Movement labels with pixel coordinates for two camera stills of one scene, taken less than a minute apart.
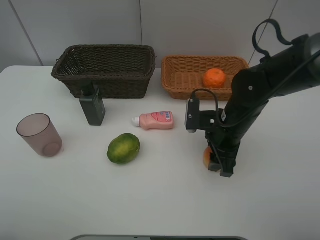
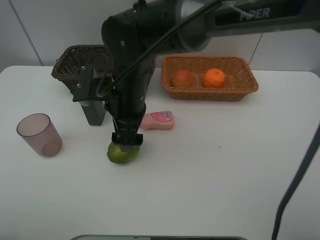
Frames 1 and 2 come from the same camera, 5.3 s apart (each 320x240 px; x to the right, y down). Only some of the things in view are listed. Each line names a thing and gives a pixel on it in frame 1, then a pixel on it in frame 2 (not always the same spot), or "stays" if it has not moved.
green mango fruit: (124, 148) stays
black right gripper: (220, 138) → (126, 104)
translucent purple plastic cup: (38, 129) stays
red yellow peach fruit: (206, 156) → (182, 78)
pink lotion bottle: (153, 120) stays
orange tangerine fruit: (214, 78) stays
